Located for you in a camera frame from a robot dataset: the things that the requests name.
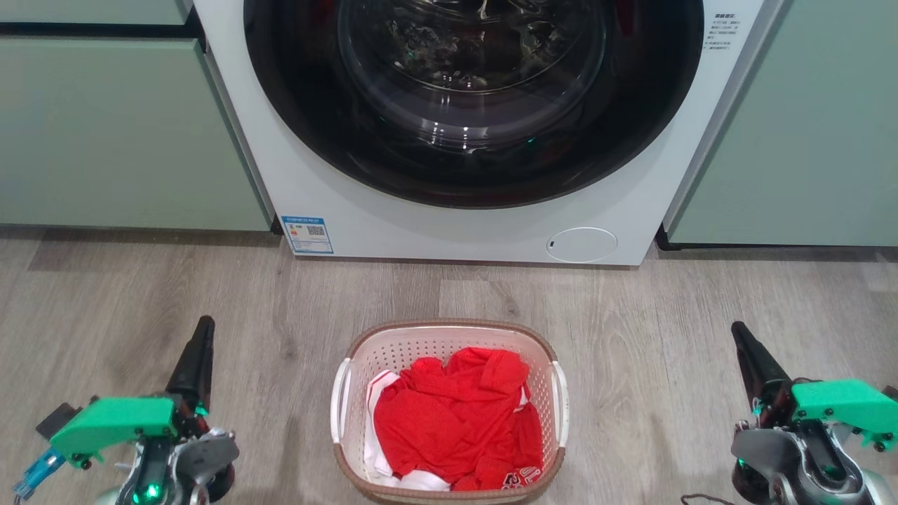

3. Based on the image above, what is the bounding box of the tall green cabinet panel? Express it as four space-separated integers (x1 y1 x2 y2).
663 0 898 248

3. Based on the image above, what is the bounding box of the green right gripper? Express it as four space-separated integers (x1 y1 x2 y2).
731 322 898 452

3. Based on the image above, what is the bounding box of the white garment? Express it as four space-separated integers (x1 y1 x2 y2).
363 370 450 491

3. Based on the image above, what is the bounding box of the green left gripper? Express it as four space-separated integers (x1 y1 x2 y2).
49 316 215 469

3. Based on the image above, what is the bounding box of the narrow green cabinet drawer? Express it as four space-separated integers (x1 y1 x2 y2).
0 0 192 27

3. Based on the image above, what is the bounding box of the red mesh jersey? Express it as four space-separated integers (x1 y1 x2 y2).
373 347 544 491

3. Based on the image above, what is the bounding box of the round white filter cover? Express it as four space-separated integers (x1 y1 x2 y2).
546 227 618 264

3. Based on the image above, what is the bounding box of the black round washing machine door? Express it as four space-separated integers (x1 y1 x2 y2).
243 0 704 210

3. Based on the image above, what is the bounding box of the white front-load washing machine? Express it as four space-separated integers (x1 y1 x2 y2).
193 0 783 267

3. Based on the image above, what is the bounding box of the blue energy label sticker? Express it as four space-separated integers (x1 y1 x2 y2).
281 215 334 255

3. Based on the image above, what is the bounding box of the white brown-rimmed laundry basket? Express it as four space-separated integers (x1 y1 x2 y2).
331 319 570 505

